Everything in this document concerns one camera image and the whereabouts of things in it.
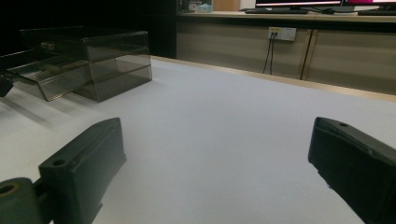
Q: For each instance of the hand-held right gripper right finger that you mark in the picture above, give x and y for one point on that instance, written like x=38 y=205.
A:
x=358 y=168

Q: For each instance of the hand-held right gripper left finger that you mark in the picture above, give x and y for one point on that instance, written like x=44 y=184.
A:
x=84 y=168

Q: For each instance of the smoky transparent drawer cabinet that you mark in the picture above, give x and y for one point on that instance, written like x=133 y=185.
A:
x=118 y=65

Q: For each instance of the beige wooden counter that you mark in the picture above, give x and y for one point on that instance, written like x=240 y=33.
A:
x=342 y=56

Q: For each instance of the computer monitor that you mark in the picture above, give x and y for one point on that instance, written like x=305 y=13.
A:
x=370 y=1
x=299 y=2

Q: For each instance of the black keyboard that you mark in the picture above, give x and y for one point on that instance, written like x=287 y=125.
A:
x=275 y=11

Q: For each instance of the teal box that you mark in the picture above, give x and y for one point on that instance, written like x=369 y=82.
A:
x=204 y=8

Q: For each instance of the white wall socket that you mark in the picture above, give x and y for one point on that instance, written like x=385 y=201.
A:
x=281 y=33

